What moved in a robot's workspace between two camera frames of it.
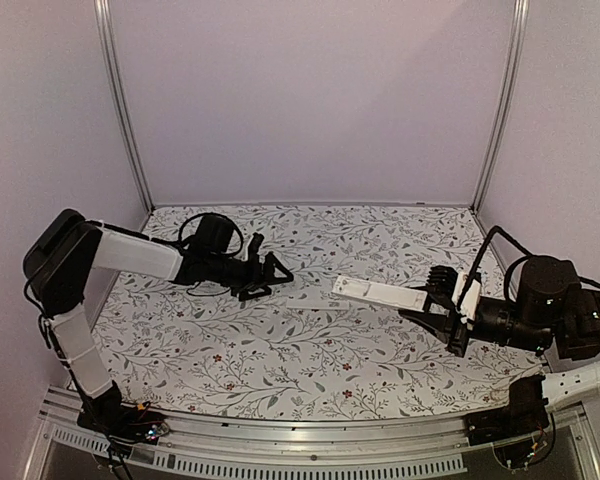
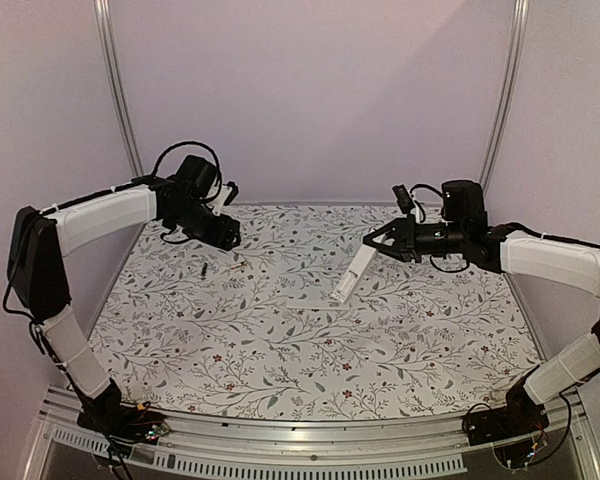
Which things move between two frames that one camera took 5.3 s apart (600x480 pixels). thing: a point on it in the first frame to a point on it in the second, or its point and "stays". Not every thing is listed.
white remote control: (379, 293) to (354, 272)
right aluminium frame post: (520, 26) stays
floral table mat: (298, 351) stays
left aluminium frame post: (106, 39) stays
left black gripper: (266, 277) to (222, 236)
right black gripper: (456, 322) to (406, 240)
